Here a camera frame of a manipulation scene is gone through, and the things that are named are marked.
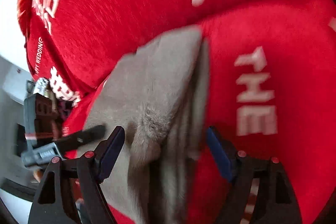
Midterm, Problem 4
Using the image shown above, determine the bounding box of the grey knit garment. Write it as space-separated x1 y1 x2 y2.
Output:
85 26 209 223

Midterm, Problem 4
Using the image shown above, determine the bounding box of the red bedspread white lettering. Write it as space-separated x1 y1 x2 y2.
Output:
64 0 335 223

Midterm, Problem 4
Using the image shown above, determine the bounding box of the grey patterned cloth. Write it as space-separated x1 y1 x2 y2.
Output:
33 77 51 98

